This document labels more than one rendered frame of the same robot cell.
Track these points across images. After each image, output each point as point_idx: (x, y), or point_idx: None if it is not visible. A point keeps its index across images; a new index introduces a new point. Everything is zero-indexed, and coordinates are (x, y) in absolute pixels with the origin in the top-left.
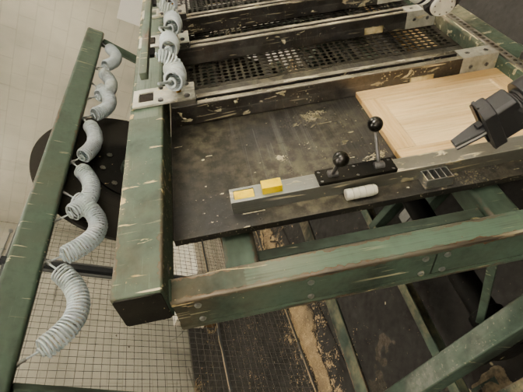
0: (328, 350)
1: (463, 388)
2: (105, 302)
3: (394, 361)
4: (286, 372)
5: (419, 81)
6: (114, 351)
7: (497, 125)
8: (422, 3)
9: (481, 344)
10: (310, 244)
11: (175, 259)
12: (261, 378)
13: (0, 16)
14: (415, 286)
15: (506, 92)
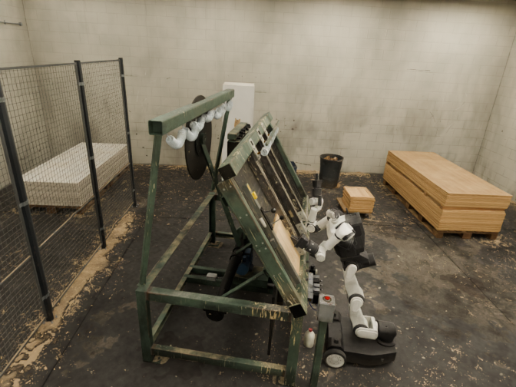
0: (94, 284)
1: (153, 339)
2: None
3: (127, 314)
4: (50, 270)
5: (287, 233)
6: None
7: (301, 241)
8: (309, 222)
9: (215, 299)
10: None
11: (63, 163)
12: (24, 259)
13: (190, 7)
14: None
15: (308, 239)
